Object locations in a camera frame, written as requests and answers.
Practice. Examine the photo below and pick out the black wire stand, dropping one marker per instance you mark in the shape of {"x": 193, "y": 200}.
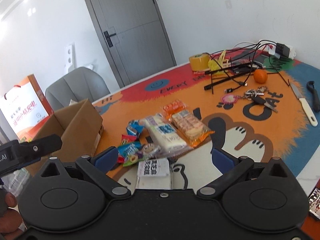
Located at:
{"x": 238, "y": 72}

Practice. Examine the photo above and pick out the blue snack packet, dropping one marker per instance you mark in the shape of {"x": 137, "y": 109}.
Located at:
{"x": 134, "y": 128}

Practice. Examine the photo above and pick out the key bunch with pink charm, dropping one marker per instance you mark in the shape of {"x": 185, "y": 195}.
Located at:
{"x": 254, "y": 95}

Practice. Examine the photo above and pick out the white wall hook plate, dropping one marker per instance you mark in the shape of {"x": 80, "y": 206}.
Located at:
{"x": 69, "y": 58}

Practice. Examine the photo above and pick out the colourful cartoon table mat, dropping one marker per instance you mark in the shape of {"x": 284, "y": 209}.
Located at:
{"x": 240, "y": 129}

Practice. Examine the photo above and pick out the grey armchair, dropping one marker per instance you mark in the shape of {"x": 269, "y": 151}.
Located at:
{"x": 79, "y": 84}

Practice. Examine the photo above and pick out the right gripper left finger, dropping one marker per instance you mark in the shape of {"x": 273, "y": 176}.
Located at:
{"x": 95, "y": 169}

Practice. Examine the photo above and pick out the green snack packet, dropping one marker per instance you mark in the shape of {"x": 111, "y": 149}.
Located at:
{"x": 135, "y": 152}

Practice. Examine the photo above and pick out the orange tangerine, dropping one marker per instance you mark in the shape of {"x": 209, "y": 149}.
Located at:
{"x": 260, "y": 76}

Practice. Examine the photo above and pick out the yellow plastic clip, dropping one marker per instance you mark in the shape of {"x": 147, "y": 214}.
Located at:
{"x": 218, "y": 62}

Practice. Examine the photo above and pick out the yellow tape roll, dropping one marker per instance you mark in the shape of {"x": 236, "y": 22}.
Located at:
{"x": 199, "y": 62}

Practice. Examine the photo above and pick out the person left hand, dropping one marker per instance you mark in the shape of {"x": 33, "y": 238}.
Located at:
{"x": 11, "y": 219}

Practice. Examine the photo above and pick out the white power strip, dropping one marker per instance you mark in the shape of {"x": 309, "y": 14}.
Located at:
{"x": 281, "y": 50}

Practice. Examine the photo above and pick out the clear plastic clamshell container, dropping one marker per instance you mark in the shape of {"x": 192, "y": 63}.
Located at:
{"x": 15, "y": 182}

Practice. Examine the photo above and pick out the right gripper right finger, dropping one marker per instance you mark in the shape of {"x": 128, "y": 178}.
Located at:
{"x": 232, "y": 170}

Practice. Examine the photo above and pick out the white black text snack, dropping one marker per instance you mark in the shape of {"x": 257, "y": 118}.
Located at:
{"x": 154, "y": 174}

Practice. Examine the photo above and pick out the white bread snack pack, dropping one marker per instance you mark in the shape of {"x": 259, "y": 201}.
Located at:
{"x": 165, "y": 135}

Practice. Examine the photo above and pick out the red snack packet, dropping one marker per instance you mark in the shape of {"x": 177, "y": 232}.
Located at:
{"x": 125, "y": 139}

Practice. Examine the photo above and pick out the grey door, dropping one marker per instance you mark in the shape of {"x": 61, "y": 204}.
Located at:
{"x": 133, "y": 37}

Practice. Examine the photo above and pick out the black peeler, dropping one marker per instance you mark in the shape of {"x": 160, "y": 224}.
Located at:
{"x": 315, "y": 98}

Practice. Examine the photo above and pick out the brown cardboard box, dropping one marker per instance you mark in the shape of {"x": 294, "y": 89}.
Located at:
{"x": 79, "y": 126}

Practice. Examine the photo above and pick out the white handled knife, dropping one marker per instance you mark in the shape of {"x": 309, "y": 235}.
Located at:
{"x": 305, "y": 105}

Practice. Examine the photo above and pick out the orange biscuit pack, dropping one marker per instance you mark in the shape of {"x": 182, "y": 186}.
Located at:
{"x": 193, "y": 129}

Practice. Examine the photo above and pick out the white orange paper bag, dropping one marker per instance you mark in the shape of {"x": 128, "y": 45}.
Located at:
{"x": 26, "y": 108}

